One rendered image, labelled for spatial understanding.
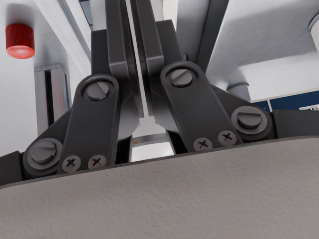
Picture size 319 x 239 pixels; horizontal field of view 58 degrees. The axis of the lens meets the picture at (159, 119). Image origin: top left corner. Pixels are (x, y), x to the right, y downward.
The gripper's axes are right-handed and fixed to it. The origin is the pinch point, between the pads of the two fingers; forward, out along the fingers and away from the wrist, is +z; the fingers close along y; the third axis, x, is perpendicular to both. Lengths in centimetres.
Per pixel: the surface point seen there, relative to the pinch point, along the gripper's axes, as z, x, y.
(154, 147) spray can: 0.0, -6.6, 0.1
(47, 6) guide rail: 6.6, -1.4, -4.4
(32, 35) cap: 24.6, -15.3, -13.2
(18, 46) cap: 22.2, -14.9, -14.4
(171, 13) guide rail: 14.2, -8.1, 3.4
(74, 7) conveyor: 18.3, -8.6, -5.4
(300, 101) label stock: 23, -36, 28
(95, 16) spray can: 9.2, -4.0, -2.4
